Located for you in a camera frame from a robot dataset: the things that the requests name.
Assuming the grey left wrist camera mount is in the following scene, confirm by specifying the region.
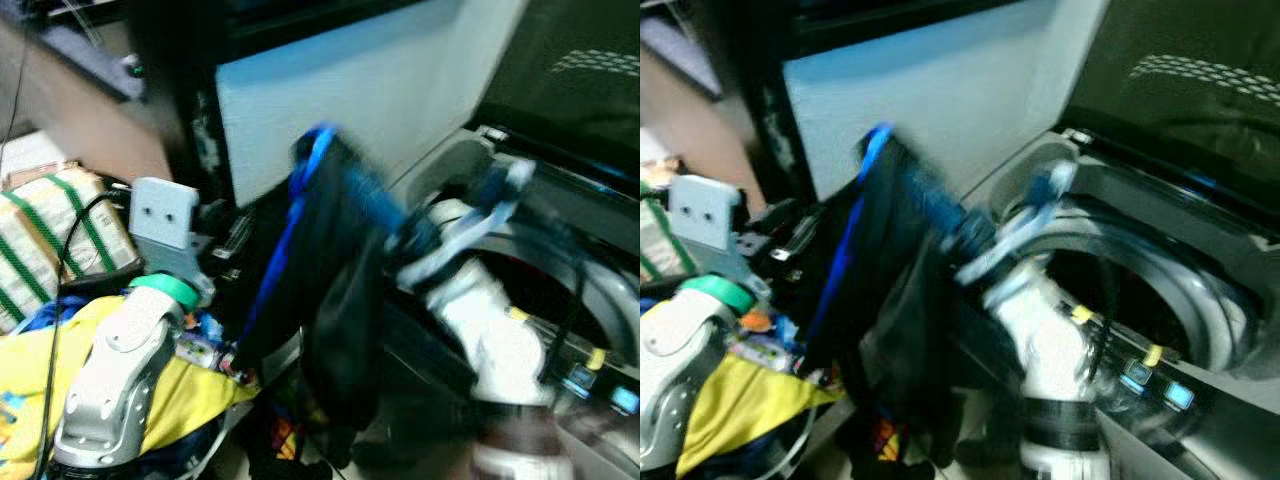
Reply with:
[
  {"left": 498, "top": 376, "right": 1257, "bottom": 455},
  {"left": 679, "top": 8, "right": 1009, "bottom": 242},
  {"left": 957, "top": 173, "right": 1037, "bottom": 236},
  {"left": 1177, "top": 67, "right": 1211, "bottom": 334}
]
[
  {"left": 129, "top": 177, "right": 204, "bottom": 283},
  {"left": 667, "top": 174, "right": 749, "bottom": 287}
]

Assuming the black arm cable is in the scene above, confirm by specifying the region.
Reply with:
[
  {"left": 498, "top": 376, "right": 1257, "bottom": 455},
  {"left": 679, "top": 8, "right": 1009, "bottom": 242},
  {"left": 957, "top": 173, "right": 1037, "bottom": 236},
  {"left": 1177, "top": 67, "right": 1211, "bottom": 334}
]
[{"left": 34, "top": 190, "right": 126, "bottom": 480}]

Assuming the dark glass washer lid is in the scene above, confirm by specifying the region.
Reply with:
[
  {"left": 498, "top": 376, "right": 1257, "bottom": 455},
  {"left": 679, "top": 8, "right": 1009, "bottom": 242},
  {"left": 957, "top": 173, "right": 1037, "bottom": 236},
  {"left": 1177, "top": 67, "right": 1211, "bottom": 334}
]
[
  {"left": 468, "top": 0, "right": 641, "bottom": 193},
  {"left": 1055, "top": 0, "right": 1280, "bottom": 216}
]

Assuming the grey top-loading washing machine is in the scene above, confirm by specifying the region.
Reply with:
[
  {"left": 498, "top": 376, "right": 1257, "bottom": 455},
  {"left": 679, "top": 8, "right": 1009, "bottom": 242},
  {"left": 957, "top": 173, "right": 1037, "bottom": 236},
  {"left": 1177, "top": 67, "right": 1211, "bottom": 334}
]
[
  {"left": 950, "top": 125, "right": 1280, "bottom": 480},
  {"left": 380, "top": 125, "right": 641, "bottom": 480}
]

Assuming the dark garment with cube print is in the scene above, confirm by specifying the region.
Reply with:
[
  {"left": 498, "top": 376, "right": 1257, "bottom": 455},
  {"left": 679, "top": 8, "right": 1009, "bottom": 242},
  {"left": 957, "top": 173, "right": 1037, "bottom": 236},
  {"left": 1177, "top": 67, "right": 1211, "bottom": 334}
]
[
  {"left": 240, "top": 398, "right": 313, "bottom": 473},
  {"left": 858, "top": 408, "right": 916, "bottom": 466}
]

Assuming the black garment with blue trim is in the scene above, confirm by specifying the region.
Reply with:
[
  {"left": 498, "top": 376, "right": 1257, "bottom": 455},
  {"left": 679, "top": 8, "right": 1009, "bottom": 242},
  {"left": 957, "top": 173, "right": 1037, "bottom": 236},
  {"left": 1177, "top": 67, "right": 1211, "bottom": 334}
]
[
  {"left": 232, "top": 122, "right": 416, "bottom": 433},
  {"left": 800, "top": 120, "right": 993, "bottom": 466}
]

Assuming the colourful patterned cloth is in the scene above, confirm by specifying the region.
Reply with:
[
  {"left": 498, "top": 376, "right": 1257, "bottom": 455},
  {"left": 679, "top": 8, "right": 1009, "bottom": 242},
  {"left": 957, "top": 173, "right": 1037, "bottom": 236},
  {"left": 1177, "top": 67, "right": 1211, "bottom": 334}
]
[
  {"left": 174, "top": 308, "right": 247, "bottom": 387},
  {"left": 730, "top": 305, "right": 813, "bottom": 386}
]

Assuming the yellow garment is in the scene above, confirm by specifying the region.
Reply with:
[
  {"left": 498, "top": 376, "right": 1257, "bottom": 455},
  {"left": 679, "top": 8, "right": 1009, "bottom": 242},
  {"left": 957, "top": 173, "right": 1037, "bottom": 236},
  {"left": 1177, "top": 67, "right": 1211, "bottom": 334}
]
[
  {"left": 676, "top": 350, "right": 843, "bottom": 480},
  {"left": 0, "top": 295, "right": 263, "bottom": 480}
]

